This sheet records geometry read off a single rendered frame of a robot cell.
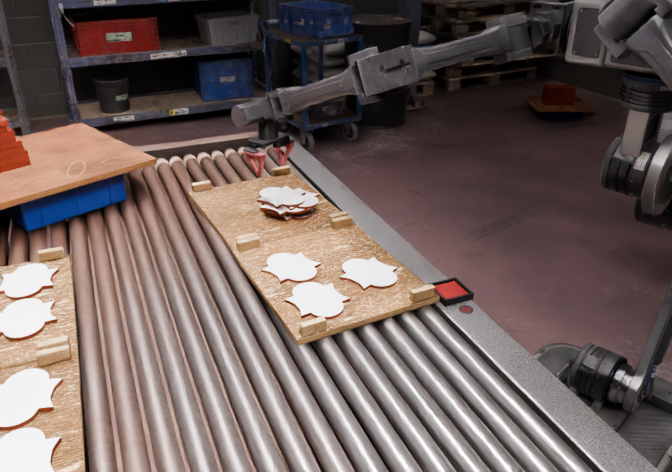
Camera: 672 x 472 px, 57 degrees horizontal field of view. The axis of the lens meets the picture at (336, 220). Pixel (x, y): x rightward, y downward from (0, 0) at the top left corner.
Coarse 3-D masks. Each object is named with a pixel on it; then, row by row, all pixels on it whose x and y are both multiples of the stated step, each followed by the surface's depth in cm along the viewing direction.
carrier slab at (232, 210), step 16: (272, 176) 200; (288, 176) 200; (192, 192) 189; (208, 192) 189; (224, 192) 189; (240, 192) 189; (256, 192) 189; (208, 208) 179; (224, 208) 179; (240, 208) 179; (256, 208) 179; (320, 208) 179; (336, 208) 179; (224, 224) 170; (240, 224) 170; (256, 224) 170; (272, 224) 170; (288, 224) 170; (304, 224) 170; (320, 224) 170; (224, 240) 163; (272, 240) 161
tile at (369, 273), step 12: (348, 264) 149; (360, 264) 149; (372, 264) 149; (384, 264) 149; (348, 276) 144; (360, 276) 144; (372, 276) 144; (384, 276) 144; (396, 276) 144; (384, 288) 141
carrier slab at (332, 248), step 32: (256, 256) 154; (320, 256) 154; (352, 256) 154; (384, 256) 154; (256, 288) 143; (288, 288) 141; (352, 288) 141; (416, 288) 141; (288, 320) 130; (352, 320) 130
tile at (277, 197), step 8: (264, 192) 176; (272, 192) 176; (280, 192) 176; (288, 192) 176; (296, 192) 176; (304, 192) 177; (264, 200) 172; (272, 200) 172; (280, 200) 172; (288, 200) 172; (296, 200) 172; (304, 200) 173
